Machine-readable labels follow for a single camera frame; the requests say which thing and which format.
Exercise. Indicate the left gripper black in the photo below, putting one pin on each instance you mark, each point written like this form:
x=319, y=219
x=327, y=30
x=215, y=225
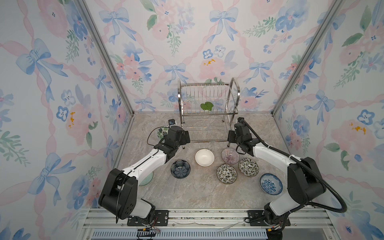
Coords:
x=184, y=140

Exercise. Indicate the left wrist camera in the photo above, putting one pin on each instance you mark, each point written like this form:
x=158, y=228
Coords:
x=172, y=122

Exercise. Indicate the green leaf-shaped dish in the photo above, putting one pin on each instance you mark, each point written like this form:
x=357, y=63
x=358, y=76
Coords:
x=207, y=106

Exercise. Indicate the black white floral bowl front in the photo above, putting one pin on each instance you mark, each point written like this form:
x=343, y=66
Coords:
x=227, y=174

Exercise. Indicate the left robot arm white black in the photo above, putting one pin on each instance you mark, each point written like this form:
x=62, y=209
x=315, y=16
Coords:
x=120, y=192

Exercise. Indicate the pale green plate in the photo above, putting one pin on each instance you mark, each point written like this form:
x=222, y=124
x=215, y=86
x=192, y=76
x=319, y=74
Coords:
x=147, y=179

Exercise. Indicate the green leaf pattern bowl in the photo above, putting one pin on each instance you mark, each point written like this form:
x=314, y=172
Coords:
x=162, y=132

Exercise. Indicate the black white floral bowl right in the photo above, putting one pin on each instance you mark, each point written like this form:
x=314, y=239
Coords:
x=248, y=167

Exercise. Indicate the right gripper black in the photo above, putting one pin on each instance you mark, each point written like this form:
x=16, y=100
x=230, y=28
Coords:
x=230, y=135

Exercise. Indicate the blue white patterned plate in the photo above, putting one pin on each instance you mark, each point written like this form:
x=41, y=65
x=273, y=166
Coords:
x=271, y=184

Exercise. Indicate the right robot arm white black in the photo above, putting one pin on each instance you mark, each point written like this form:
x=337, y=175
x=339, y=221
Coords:
x=302, y=186

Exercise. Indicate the white bowl orange outside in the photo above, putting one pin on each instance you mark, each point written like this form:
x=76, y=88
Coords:
x=204, y=157

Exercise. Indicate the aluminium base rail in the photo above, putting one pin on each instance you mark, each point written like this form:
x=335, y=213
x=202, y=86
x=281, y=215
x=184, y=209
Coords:
x=210, y=224

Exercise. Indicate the dark blue flower bowl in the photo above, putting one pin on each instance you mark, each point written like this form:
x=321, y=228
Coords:
x=180, y=169

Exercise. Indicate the stainless steel dish rack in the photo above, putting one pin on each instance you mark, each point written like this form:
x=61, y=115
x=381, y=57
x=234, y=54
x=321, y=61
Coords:
x=214, y=126

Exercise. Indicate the black white floral bowl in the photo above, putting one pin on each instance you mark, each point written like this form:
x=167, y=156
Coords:
x=248, y=167
x=227, y=174

